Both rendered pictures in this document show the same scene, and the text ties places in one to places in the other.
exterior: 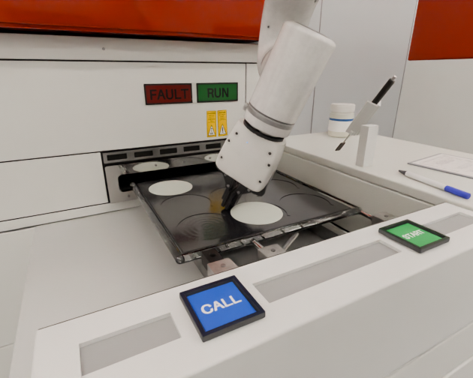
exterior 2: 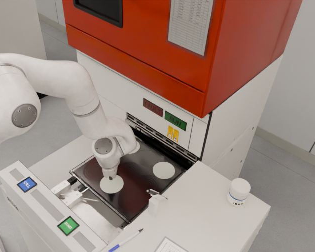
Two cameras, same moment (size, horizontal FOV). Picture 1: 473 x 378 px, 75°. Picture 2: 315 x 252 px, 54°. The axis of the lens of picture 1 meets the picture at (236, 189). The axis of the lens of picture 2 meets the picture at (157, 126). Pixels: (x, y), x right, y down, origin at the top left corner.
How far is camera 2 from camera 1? 1.22 m
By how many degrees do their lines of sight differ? 59
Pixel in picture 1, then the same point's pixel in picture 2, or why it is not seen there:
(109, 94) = (131, 94)
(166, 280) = not seen: hidden behind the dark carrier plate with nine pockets
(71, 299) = (68, 156)
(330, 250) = (56, 203)
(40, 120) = (111, 90)
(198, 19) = (159, 89)
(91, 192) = not seen: hidden behind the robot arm
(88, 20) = (119, 70)
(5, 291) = not seen: hidden behind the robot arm
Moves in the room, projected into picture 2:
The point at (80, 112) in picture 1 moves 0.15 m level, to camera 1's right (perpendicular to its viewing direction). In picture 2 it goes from (122, 94) to (131, 113)
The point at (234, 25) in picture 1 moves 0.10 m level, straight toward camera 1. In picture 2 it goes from (176, 100) to (152, 104)
